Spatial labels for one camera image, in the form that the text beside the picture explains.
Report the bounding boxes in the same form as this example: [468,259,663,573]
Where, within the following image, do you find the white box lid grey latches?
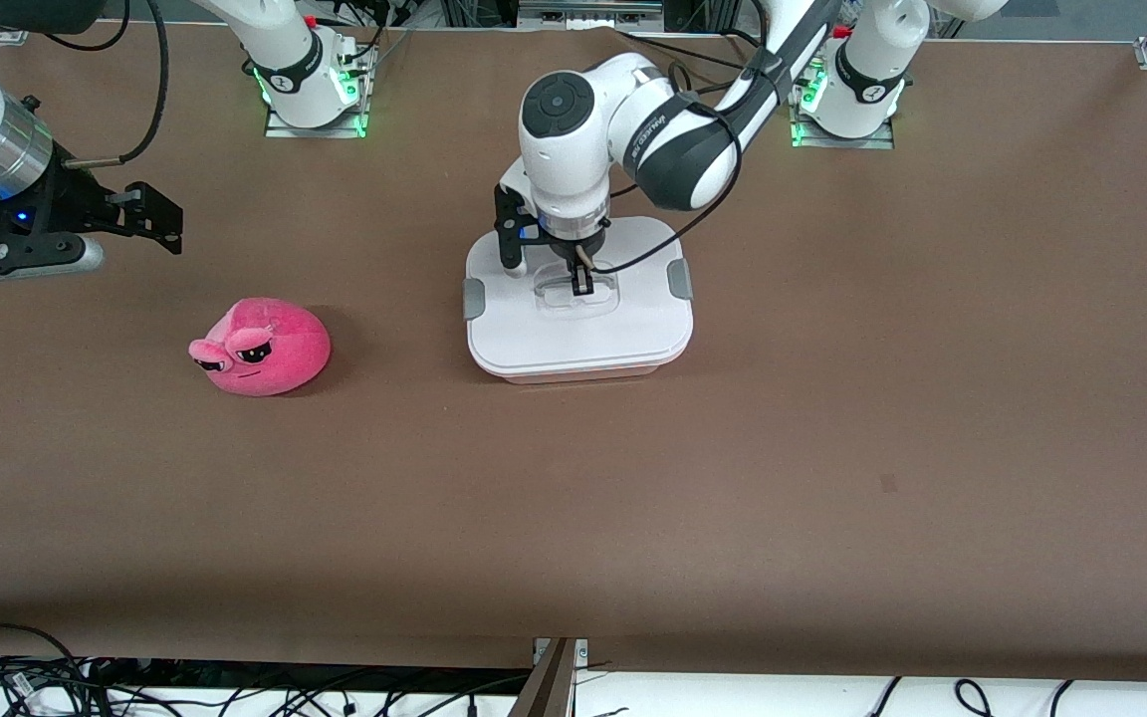
[464,214,695,377]

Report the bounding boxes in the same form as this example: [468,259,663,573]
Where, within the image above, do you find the pink plush toy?
[188,297,333,397]

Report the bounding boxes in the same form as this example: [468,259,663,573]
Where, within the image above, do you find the pink plastic box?
[482,362,666,386]

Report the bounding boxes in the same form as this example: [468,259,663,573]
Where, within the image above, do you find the brown table cover sheet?
[0,20,1147,684]

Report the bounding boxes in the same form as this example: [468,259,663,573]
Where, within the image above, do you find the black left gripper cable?
[576,65,746,277]

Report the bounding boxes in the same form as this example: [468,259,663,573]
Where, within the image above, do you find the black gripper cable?
[576,65,746,277]
[41,0,169,169]

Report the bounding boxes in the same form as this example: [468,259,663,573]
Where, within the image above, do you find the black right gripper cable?
[41,0,169,169]

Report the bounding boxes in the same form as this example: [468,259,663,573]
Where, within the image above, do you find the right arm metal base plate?
[264,45,375,139]

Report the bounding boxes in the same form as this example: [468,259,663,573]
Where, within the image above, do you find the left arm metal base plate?
[791,60,897,151]

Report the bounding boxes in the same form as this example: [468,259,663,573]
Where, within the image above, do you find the dark brown post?
[509,639,579,717]

